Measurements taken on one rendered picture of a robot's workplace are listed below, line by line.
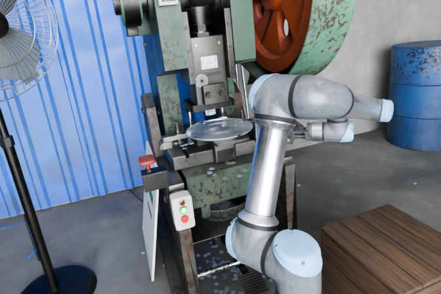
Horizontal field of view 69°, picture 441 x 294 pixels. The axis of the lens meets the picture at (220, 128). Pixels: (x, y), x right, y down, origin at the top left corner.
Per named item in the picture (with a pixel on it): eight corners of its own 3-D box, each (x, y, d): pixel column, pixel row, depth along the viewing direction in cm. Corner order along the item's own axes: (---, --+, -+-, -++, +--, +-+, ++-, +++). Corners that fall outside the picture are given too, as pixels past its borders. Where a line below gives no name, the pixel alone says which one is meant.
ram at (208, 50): (233, 102, 138) (226, 30, 129) (199, 107, 134) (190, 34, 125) (220, 95, 153) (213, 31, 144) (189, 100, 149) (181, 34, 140)
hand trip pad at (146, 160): (159, 178, 121) (155, 159, 119) (142, 181, 119) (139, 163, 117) (156, 170, 127) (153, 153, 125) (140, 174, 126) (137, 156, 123)
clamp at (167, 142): (197, 142, 148) (193, 121, 145) (161, 150, 143) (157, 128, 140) (193, 138, 153) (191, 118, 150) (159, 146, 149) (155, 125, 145)
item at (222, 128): (174, 131, 143) (174, 129, 143) (226, 115, 158) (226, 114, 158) (210, 146, 120) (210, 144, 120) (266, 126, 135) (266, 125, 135)
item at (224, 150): (252, 167, 129) (250, 136, 125) (220, 175, 125) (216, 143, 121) (230, 147, 152) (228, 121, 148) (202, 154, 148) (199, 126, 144)
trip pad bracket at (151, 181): (174, 212, 128) (167, 167, 122) (149, 218, 125) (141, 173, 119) (171, 205, 133) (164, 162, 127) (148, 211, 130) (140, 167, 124)
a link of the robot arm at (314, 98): (339, 72, 72) (397, 95, 108) (296, 71, 79) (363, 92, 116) (332, 123, 73) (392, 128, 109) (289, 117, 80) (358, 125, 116)
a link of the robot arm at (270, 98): (260, 283, 81) (296, 69, 79) (217, 259, 91) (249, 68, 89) (285, 272, 90) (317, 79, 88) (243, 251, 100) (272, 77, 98)
